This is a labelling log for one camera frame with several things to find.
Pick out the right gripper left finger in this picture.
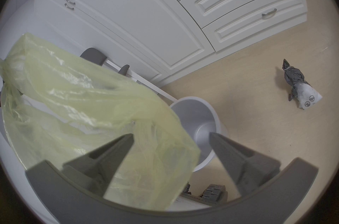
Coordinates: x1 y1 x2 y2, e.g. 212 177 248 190
63 133 135 199

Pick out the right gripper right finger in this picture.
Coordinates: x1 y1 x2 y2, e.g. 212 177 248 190
209 132 282 197

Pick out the yellow-green plastic bag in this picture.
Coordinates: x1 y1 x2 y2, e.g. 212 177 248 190
0 33 201 211

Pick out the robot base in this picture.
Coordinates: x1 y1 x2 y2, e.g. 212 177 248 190
169 182 229 211

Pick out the white trash bin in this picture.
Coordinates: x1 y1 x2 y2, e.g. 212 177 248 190
169 96 230 172

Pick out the crumpled black and white plastic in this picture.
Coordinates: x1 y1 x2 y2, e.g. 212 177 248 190
282 58 323 110

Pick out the white chair dark grey seat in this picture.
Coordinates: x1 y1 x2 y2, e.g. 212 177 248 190
79 47 177 102

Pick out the white wardrobe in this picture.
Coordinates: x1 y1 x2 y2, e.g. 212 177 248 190
34 0 308 86

